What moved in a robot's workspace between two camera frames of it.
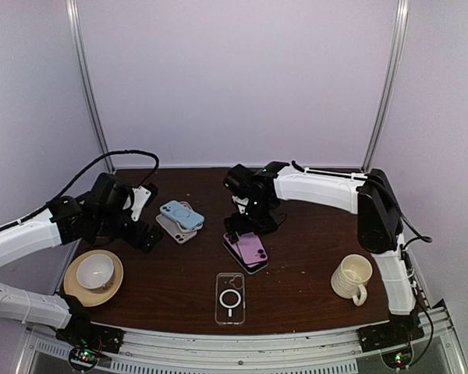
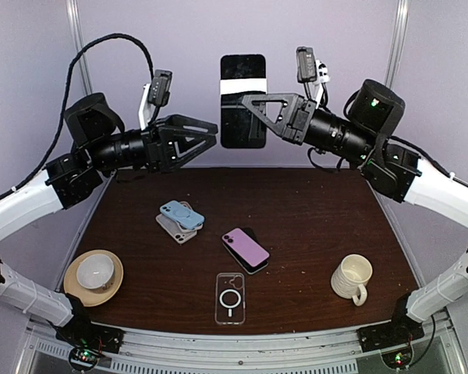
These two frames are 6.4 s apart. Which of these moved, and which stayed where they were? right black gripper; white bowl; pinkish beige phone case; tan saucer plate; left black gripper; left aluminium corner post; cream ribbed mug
Moved: right black gripper; left black gripper
Stayed: white bowl; cream ribbed mug; pinkish beige phone case; left aluminium corner post; tan saucer plate
